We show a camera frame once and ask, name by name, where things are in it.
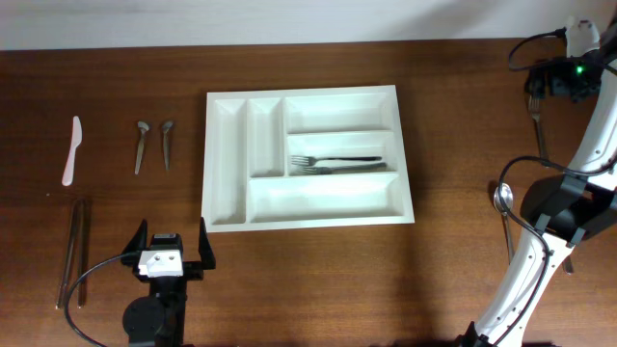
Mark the white cutlery tray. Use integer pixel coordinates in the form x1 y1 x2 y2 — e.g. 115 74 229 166
201 85 415 232

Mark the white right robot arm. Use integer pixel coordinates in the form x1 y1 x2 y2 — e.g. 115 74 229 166
455 17 616 346

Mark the metal chopstick left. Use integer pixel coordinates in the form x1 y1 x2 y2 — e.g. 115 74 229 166
55 200 83 309

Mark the pink plastic knife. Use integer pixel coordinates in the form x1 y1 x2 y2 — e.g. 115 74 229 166
61 116 83 187

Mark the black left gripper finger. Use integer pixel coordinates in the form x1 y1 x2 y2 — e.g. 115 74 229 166
198 218 216 270
121 219 148 265

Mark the metal spoon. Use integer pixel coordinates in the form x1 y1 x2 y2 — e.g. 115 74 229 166
493 183 515 262
562 256 575 275

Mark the metal spoon left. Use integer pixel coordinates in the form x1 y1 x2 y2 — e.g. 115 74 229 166
493 183 515 262

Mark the metal fork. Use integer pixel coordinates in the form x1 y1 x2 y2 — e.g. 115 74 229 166
298 162 388 175
527 95 549 159
290 155 383 167

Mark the metal spoon right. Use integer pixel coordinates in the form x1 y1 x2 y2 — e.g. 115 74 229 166
562 256 575 275

